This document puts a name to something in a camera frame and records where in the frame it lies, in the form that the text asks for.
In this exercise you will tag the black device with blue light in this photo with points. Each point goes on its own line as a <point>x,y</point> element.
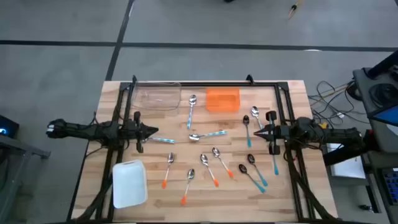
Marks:
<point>7,124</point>

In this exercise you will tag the black cart beam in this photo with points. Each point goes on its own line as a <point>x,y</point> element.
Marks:
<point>342,156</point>

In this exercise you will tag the white plastic container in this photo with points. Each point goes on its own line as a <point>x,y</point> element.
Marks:
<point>129,183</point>

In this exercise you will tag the clear plastic container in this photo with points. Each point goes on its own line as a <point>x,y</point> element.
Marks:
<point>155,96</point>

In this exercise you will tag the grey metal stand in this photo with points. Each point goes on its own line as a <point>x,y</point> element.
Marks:
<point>28,151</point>

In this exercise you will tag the white flat box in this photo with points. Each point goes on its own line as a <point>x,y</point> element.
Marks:
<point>348,165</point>

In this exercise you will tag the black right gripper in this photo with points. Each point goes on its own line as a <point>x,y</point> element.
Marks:
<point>275,133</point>

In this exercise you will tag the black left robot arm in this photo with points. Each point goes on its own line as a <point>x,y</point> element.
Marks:
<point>81,129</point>

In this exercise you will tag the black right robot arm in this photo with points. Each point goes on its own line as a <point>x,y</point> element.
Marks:
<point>342,136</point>

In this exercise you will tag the black aluminium table frame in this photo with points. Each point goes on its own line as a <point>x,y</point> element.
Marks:
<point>199,83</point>

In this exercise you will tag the black slanted pole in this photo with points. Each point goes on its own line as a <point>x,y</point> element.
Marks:
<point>384,63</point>

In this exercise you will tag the orange plastic container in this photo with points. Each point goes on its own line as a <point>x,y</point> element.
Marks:
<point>222,99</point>

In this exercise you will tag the grey equipment cart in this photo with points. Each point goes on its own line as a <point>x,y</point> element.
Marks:
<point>362,90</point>

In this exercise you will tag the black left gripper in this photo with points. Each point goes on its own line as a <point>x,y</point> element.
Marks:
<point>133,130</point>

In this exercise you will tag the keyboard with coloured keys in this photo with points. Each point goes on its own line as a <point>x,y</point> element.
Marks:
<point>392,183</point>

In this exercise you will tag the laptop with blue screen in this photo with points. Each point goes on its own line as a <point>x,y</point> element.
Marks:
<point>388,116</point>

